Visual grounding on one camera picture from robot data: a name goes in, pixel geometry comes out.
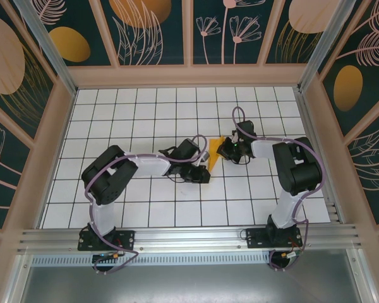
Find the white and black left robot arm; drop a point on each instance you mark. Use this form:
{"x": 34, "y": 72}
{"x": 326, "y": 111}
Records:
{"x": 104, "y": 214}

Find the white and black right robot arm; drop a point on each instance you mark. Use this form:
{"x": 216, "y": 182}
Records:
{"x": 298, "y": 176}

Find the grey metal sheet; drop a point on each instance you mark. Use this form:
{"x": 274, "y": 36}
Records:
{"x": 192, "y": 284}

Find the yellow power connector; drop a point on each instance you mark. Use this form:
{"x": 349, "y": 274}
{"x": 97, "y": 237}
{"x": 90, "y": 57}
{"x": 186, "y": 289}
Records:
{"x": 286, "y": 255}
{"x": 116, "y": 255}

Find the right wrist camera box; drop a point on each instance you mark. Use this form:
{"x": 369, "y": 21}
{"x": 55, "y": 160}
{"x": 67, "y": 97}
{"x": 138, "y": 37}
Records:
{"x": 235, "y": 137}

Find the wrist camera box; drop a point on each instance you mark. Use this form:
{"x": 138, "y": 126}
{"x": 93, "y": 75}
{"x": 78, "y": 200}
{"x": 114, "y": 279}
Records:
{"x": 205, "y": 156}
{"x": 235, "y": 137}

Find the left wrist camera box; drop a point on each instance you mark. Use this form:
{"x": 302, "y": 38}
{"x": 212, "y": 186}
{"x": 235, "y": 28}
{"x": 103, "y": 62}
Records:
{"x": 205, "y": 156}

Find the aluminium mounting rail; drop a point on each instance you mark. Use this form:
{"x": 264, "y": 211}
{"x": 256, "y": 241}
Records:
{"x": 192, "y": 236}

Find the aluminium side rail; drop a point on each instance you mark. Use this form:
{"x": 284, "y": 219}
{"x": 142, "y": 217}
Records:
{"x": 306, "y": 126}

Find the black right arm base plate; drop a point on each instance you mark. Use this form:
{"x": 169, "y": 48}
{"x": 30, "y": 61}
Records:
{"x": 256, "y": 240}

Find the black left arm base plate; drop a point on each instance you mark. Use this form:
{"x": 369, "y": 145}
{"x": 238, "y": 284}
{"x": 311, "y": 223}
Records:
{"x": 126, "y": 240}

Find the aluminium frame post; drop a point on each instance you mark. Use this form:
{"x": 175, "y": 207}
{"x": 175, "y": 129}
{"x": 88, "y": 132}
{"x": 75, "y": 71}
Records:
{"x": 322, "y": 41}
{"x": 50, "y": 53}

